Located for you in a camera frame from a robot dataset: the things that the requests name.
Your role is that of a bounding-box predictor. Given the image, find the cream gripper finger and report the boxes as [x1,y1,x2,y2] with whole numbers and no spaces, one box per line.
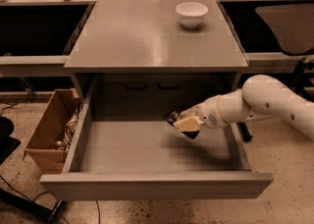
[180,105,198,118]
[173,115,204,132]

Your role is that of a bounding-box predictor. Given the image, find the black office chair base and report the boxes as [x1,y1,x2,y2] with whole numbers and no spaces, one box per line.
[0,117,21,165]

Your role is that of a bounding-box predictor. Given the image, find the brown cardboard box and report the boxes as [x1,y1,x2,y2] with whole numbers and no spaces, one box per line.
[26,88,80,174]

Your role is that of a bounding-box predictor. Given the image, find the black drawer handle right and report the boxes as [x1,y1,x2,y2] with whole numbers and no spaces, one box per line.
[157,82,180,90]

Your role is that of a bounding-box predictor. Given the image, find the black floor cable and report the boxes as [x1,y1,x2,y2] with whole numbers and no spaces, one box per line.
[0,173,101,224]

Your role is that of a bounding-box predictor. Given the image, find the white ceramic bowl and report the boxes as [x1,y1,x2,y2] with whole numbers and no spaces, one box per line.
[176,2,208,28]

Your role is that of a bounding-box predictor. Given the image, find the grey cabinet with top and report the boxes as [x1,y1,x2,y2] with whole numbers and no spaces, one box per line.
[66,0,247,121]

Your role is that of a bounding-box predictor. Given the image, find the open grey top drawer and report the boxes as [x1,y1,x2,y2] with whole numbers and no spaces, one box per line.
[39,76,274,201]

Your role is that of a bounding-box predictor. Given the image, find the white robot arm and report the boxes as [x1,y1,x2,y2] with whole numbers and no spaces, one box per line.
[173,75,314,140]

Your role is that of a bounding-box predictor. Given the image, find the black drawer handle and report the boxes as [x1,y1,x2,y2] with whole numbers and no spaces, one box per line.
[126,82,147,90]
[157,82,180,90]

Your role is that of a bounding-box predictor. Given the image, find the dark chocolate bar wrapper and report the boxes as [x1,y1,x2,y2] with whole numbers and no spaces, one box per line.
[163,110,180,125]

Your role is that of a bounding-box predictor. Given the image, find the black drawer handle left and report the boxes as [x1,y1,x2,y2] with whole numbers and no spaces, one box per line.
[126,82,147,90]

